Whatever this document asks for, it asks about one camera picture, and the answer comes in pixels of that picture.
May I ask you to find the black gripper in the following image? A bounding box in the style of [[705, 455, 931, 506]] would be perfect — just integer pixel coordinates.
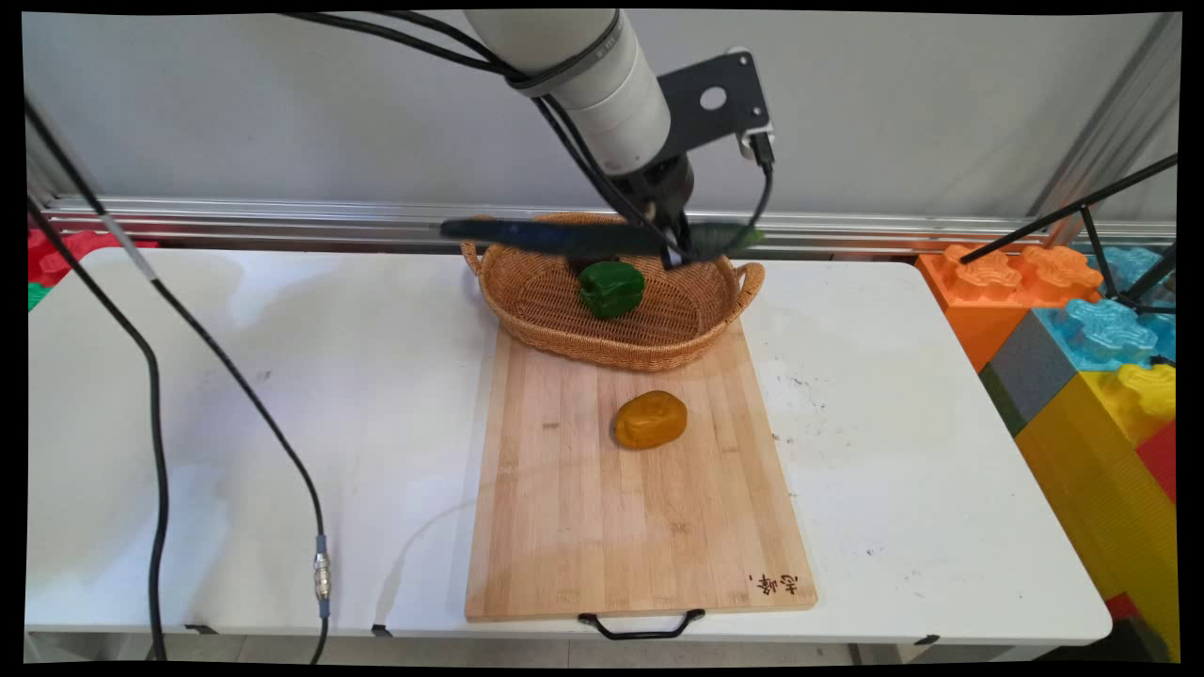
[[625, 153, 701, 272]]

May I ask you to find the long dark green cucumber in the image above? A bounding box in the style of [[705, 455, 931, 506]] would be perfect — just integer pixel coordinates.
[[439, 216, 767, 261]]

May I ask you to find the green bell pepper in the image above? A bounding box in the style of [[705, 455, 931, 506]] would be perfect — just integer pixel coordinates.
[[577, 260, 647, 321]]

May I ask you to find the woven wicker basket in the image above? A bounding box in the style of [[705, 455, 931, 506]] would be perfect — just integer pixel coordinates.
[[460, 212, 767, 372]]

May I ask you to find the orange-yellow potato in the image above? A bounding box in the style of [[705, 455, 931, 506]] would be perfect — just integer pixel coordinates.
[[613, 390, 689, 450]]

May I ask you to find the bamboo cutting board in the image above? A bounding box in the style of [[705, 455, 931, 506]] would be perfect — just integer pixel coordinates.
[[465, 320, 819, 622]]

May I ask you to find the orange toy block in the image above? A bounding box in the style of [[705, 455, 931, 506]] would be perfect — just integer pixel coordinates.
[[915, 244, 1104, 373]]

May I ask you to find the grey toy block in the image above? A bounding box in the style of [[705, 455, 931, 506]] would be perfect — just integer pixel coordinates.
[[978, 310, 1078, 436]]

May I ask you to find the large blue toy block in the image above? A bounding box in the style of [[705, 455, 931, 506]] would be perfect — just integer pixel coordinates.
[[1033, 298, 1177, 373]]

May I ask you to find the black tripod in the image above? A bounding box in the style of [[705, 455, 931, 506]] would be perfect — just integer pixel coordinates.
[[958, 154, 1179, 317]]

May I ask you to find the small blue toy block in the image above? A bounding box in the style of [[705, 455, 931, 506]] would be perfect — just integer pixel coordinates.
[[1086, 245, 1177, 304]]

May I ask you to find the red toy block beside yellow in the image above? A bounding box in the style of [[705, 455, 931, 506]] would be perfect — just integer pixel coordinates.
[[1135, 420, 1179, 505]]

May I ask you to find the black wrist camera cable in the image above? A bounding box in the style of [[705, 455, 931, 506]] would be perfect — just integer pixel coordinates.
[[679, 132, 778, 265]]

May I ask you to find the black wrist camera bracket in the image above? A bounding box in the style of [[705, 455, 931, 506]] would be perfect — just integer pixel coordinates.
[[656, 47, 778, 166]]

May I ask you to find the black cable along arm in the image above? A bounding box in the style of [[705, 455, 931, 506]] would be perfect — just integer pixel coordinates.
[[280, 10, 682, 266]]

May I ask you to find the black cutting board handle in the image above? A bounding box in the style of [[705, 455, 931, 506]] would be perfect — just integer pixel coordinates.
[[578, 608, 707, 641]]

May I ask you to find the aluminium rail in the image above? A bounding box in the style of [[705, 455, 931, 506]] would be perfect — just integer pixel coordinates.
[[38, 196, 1177, 262]]

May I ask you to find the aluminium frame post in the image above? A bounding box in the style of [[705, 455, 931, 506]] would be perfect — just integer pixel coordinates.
[[1027, 13, 1182, 247]]

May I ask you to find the black cable with metal connector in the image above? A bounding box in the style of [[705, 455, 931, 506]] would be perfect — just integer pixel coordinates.
[[25, 99, 333, 665]]

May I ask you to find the thick black cable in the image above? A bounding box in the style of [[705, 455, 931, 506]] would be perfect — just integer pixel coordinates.
[[26, 193, 170, 663]]

